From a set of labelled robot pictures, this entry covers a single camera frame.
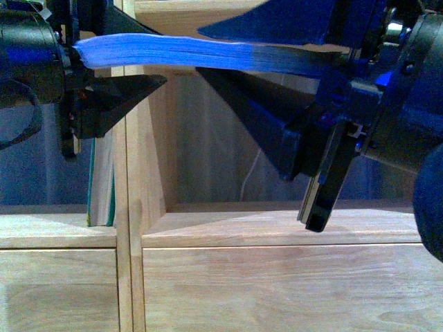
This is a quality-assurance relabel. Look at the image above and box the wooden shelf unit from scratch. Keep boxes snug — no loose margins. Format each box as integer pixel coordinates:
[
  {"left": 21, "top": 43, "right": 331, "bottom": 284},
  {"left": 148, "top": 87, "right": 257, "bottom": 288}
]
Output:
[
  {"left": 123, "top": 0, "right": 443, "bottom": 332},
  {"left": 0, "top": 0, "right": 134, "bottom": 332}
]

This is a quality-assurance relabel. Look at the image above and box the green cover book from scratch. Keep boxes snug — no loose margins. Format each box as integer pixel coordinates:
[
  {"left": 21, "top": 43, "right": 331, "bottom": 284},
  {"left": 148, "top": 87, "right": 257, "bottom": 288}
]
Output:
[{"left": 87, "top": 130, "right": 116, "bottom": 227}]

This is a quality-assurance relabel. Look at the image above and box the left wooden shelf unit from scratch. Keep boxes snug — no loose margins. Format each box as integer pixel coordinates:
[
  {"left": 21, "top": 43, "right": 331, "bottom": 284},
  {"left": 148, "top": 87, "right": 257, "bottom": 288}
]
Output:
[{"left": 0, "top": 0, "right": 134, "bottom": 332}]

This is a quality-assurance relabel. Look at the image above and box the grey curtain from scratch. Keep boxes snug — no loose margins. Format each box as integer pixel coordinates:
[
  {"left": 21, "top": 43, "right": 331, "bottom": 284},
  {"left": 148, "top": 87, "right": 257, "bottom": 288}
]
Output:
[{"left": 0, "top": 74, "right": 416, "bottom": 205}]

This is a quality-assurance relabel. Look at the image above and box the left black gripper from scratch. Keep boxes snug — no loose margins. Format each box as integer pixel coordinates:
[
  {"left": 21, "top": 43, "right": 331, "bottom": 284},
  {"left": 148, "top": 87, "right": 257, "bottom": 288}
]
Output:
[{"left": 1, "top": 1, "right": 167, "bottom": 159}]

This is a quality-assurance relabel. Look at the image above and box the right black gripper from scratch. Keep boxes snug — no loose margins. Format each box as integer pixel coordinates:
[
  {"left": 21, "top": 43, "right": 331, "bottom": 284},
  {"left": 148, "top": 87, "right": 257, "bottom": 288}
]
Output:
[{"left": 298, "top": 1, "right": 442, "bottom": 232}]

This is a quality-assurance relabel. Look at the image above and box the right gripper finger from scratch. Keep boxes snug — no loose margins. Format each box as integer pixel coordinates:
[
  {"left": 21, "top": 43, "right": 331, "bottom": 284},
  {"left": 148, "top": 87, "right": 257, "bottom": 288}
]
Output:
[
  {"left": 197, "top": 67, "right": 324, "bottom": 181},
  {"left": 197, "top": 0, "right": 332, "bottom": 46}
]

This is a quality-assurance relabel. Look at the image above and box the thin white paperback book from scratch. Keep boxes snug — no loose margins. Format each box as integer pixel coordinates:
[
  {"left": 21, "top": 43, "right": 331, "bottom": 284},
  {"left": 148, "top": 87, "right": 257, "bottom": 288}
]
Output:
[{"left": 74, "top": 33, "right": 345, "bottom": 77}]

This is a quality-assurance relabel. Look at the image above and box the black cable loop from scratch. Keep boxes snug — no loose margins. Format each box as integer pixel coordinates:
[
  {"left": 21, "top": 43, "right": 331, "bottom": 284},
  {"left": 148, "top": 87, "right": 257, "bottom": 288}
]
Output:
[{"left": 0, "top": 79, "right": 44, "bottom": 150}]

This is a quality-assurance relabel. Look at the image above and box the right wooden shelf unit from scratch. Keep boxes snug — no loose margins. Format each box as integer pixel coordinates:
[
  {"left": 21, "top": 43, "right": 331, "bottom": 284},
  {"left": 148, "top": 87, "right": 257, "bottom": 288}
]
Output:
[{"left": 123, "top": 0, "right": 443, "bottom": 332}]

